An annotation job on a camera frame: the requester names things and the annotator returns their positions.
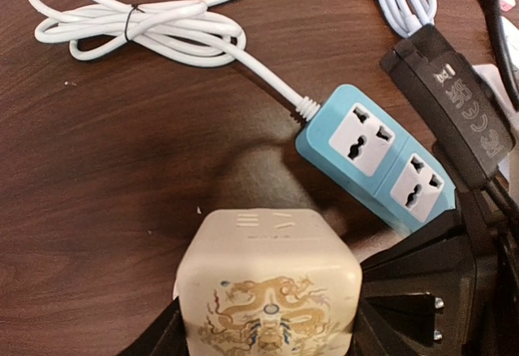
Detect white cable at back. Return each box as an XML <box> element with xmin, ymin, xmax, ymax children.
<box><xmin>24</xmin><ymin>0</ymin><xmax>321</xmax><ymax>120</ymax></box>

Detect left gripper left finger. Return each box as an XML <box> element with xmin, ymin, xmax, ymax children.
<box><xmin>119</xmin><ymin>298</ymin><xmax>189</xmax><ymax>356</ymax></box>

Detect teal power strip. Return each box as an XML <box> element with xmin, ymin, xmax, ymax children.
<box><xmin>295</xmin><ymin>84</ymin><xmax>456</xmax><ymax>235</ymax></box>

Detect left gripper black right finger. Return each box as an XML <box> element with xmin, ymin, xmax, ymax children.
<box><xmin>352</xmin><ymin>193</ymin><xmax>518</xmax><ymax>355</ymax></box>

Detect beige cube adapter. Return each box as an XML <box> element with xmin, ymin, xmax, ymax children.
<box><xmin>175</xmin><ymin>208</ymin><xmax>362</xmax><ymax>355</ymax></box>

